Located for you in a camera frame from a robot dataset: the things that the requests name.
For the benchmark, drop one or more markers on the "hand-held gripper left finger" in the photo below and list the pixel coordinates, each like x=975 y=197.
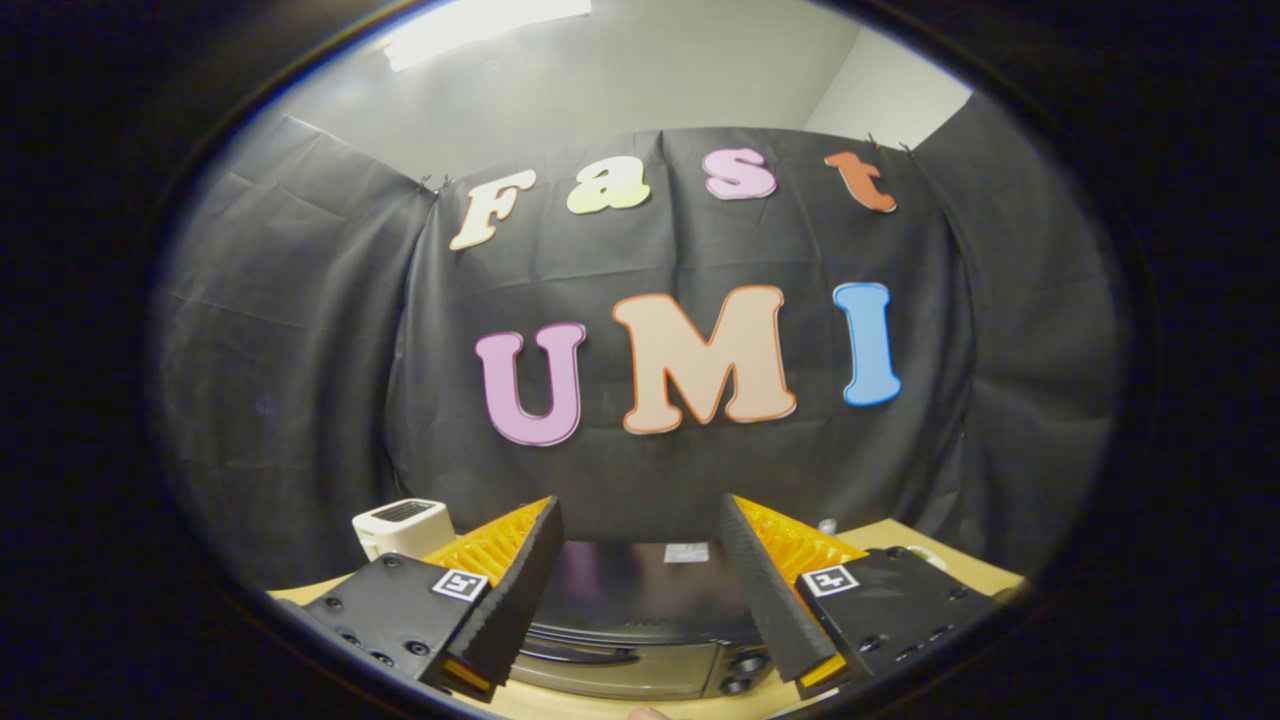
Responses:
x=520 y=590

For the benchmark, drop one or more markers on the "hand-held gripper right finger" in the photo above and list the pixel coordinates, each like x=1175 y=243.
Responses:
x=765 y=590

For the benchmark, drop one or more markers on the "silver black toaster oven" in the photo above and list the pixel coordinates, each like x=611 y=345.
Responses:
x=640 y=620

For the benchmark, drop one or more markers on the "white pop-up toaster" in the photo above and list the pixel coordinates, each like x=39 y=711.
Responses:
x=402 y=525

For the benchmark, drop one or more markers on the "black backdrop cloth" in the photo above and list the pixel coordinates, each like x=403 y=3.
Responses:
x=650 y=350

